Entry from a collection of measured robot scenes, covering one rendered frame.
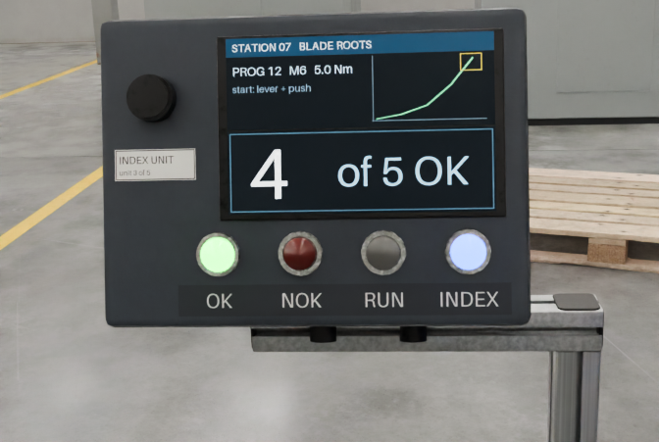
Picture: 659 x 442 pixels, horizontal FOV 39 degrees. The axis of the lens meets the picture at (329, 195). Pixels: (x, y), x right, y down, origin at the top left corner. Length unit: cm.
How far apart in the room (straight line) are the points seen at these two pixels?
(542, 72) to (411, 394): 405
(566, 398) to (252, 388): 227
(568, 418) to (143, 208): 32
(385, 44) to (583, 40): 602
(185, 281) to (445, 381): 235
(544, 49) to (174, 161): 603
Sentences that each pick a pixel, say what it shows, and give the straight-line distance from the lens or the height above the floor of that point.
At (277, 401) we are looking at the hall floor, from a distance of 282.
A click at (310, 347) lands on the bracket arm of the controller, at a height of 103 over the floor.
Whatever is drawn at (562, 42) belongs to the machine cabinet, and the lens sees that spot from 656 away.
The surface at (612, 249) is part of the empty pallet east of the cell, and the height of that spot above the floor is 8.
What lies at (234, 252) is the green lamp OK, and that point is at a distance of 57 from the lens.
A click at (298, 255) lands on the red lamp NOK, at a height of 112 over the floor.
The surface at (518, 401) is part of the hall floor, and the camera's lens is 281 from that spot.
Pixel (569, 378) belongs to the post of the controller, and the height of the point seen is 101.
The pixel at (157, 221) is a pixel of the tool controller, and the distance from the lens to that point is 58.
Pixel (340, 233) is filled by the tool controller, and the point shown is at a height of 113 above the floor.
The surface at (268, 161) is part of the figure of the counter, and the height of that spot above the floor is 117.
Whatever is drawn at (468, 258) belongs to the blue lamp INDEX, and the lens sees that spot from 56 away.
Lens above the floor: 130
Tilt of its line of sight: 15 degrees down
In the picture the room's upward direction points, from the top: 2 degrees counter-clockwise
